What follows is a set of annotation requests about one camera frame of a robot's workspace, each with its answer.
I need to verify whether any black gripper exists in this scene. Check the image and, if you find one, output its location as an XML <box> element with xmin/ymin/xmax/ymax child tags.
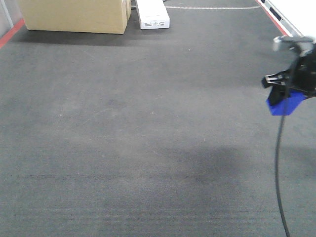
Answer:
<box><xmin>262</xmin><ymin>36</ymin><xmax>316</xmax><ymax>104</ymax></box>

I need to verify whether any small blue parts box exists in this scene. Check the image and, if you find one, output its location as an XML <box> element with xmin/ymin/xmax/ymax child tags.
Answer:
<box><xmin>266</xmin><ymin>88</ymin><xmax>306</xmax><ymax>116</ymax></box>

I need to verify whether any long white carton box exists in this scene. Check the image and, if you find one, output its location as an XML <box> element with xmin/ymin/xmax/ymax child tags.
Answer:
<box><xmin>135</xmin><ymin>0</ymin><xmax>170</xmax><ymax>30</ymax></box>

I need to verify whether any large cardboard box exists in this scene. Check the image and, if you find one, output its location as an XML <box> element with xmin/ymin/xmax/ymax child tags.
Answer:
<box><xmin>18</xmin><ymin>0</ymin><xmax>131</xmax><ymax>34</ymax></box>

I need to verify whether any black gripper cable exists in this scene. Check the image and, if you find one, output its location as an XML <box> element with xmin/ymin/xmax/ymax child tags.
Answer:
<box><xmin>275</xmin><ymin>66</ymin><xmax>293</xmax><ymax>237</ymax></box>

